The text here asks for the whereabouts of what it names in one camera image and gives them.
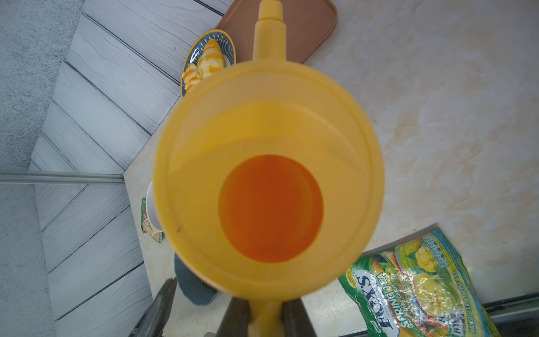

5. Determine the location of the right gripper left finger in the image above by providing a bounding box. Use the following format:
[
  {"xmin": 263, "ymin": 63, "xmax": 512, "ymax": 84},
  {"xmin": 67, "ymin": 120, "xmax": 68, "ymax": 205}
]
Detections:
[{"xmin": 216, "ymin": 298, "xmax": 251, "ymax": 337}]

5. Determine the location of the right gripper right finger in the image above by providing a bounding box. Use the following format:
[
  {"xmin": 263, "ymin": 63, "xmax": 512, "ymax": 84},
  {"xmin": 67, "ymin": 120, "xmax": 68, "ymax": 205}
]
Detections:
[{"xmin": 282, "ymin": 299, "xmax": 317, "ymax": 337}]

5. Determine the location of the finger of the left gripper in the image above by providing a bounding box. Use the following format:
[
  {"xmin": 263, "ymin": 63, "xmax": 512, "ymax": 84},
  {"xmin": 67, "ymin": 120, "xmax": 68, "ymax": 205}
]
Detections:
[{"xmin": 129, "ymin": 278, "xmax": 177, "ymax": 337}]

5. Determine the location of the blue pot red succulent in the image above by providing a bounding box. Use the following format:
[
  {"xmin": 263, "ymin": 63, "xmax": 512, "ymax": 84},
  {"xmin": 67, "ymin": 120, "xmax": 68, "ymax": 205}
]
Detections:
[{"xmin": 174, "ymin": 255, "xmax": 222, "ymax": 306}]

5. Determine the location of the yellow watering can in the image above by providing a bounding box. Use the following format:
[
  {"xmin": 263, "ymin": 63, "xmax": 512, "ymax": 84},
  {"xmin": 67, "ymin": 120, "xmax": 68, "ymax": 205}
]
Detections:
[{"xmin": 152, "ymin": 1, "xmax": 385, "ymax": 336}]

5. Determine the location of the white pot pink-green succulent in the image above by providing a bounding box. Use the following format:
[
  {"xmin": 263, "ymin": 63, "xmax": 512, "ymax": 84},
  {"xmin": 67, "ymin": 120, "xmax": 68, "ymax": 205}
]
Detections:
[{"xmin": 146, "ymin": 182, "xmax": 164, "ymax": 233}]

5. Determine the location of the green soup packet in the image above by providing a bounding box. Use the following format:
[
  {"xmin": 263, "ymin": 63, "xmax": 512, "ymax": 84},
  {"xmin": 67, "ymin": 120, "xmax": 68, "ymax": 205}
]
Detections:
[{"xmin": 140, "ymin": 197, "xmax": 164, "ymax": 244}]

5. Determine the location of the green Fox's candy bag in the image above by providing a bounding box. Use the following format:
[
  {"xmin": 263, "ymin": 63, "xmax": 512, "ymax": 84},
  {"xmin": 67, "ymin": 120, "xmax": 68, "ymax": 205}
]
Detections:
[{"xmin": 338, "ymin": 224, "xmax": 500, "ymax": 336}]

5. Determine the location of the left striped bread roll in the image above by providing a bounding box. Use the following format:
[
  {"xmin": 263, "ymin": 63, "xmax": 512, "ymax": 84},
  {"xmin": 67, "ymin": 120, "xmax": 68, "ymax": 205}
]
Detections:
[{"xmin": 182, "ymin": 63, "xmax": 202, "ymax": 94}]

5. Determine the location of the striped bread roll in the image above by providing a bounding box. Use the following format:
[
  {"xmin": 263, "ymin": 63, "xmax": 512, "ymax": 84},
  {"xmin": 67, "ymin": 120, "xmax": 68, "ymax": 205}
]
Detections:
[
  {"xmin": 197, "ymin": 38, "xmax": 226, "ymax": 79},
  {"xmin": 182, "ymin": 63, "xmax": 202, "ymax": 94}
]

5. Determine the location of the right striped bread roll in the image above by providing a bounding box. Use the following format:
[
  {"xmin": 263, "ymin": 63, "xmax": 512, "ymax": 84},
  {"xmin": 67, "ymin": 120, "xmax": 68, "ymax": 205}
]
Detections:
[{"xmin": 197, "ymin": 38, "xmax": 226, "ymax": 79}]

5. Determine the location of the blue patterned plate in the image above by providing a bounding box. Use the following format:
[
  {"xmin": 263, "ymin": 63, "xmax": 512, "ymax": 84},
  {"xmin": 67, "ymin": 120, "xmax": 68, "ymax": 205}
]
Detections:
[{"xmin": 181, "ymin": 29, "xmax": 236, "ymax": 97}]

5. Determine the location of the brown wooden tray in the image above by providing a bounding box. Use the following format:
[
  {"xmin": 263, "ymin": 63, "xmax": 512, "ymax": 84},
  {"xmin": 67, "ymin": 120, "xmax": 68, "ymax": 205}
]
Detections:
[{"xmin": 217, "ymin": 0, "xmax": 338, "ymax": 63}]

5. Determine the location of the left aluminium frame post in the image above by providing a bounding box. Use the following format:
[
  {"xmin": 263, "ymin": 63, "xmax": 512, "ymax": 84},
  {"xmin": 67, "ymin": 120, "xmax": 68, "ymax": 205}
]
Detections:
[{"xmin": 1, "ymin": 170, "xmax": 125, "ymax": 185}]

